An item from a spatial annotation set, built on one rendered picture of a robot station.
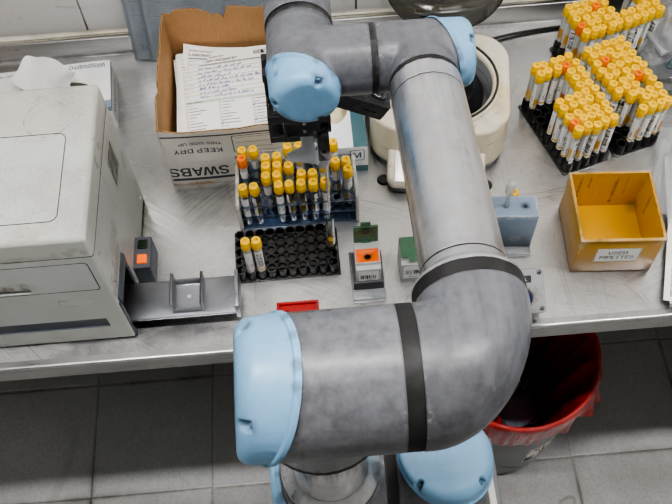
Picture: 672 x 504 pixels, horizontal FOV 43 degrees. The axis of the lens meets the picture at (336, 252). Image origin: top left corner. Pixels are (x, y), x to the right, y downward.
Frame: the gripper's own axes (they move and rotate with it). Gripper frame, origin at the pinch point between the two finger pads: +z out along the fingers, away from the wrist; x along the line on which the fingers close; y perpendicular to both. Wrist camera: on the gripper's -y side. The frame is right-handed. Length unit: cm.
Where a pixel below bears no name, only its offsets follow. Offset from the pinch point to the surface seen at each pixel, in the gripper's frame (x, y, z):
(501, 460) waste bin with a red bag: 17, -35, 98
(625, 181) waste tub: -4, -49, 18
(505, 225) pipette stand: 2.6, -28.0, 18.7
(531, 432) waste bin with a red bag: 20, -37, 70
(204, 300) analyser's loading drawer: 9.6, 20.9, 21.6
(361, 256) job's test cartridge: 6.0, -4.4, 18.5
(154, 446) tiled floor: 0, 49, 114
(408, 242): 3.7, -12.3, 19.4
